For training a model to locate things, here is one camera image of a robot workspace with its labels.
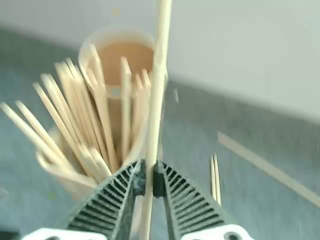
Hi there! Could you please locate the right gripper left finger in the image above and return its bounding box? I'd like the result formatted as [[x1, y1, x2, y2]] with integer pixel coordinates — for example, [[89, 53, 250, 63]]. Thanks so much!
[[23, 159, 147, 240]]

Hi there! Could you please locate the wooden chopstick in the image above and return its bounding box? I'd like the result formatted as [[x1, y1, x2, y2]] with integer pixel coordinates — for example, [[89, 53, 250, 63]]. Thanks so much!
[[216, 130, 320, 204], [209, 154, 217, 201], [213, 152, 223, 207], [40, 73, 111, 176], [14, 99, 78, 173], [141, 68, 152, 98], [87, 43, 120, 172], [0, 101, 76, 176], [132, 73, 145, 151], [120, 56, 133, 165], [138, 0, 173, 240], [32, 81, 106, 180], [54, 61, 111, 166]]

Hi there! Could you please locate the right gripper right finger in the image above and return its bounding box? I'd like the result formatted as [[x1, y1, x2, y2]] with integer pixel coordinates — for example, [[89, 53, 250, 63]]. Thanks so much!
[[152, 159, 256, 240]]

